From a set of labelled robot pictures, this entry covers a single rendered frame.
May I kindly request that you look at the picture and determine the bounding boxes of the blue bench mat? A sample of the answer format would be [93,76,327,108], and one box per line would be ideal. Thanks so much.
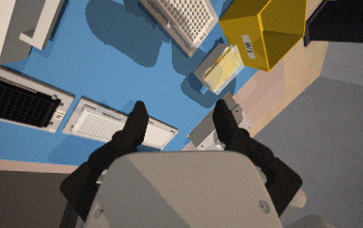
[0,0,258,166]

